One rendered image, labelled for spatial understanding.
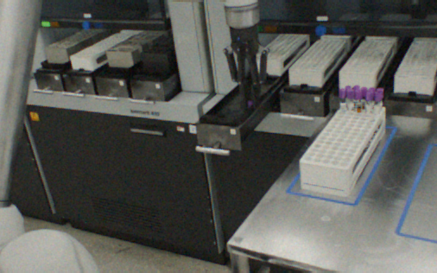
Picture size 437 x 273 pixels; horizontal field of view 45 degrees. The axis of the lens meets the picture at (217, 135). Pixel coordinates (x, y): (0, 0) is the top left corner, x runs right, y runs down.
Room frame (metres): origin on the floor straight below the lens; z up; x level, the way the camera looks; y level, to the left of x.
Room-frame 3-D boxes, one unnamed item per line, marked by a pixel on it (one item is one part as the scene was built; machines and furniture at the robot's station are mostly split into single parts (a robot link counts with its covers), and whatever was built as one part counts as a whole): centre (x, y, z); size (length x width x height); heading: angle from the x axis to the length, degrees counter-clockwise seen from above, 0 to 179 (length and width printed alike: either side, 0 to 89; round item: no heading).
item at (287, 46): (1.73, -0.26, 0.83); 0.30 x 0.10 x 0.06; 149
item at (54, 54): (2.02, 0.57, 0.85); 0.12 x 0.02 x 0.06; 60
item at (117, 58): (1.87, 0.31, 0.85); 0.12 x 0.02 x 0.06; 60
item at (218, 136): (1.57, -0.16, 0.78); 0.73 x 0.14 x 0.09; 149
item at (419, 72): (1.44, -0.62, 0.83); 0.30 x 0.10 x 0.06; 149
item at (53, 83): (2.22, 0.45, 0.78); 0.73 x 0.14 x 0.09; 149
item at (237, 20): (1.39, -0.11, 1.07); 0.09 x 0.09 x 0.06
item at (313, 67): (1.59, -0.35, 0.83); 0.30 x 0.10 x 0.06; 149
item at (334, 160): (1.02, -0.28, 0.85); 0.30 x 0.10 x 0.06; 147
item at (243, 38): (1.39, -0.11, 1.00); 0.08 x 0.07 x 0.09; 59
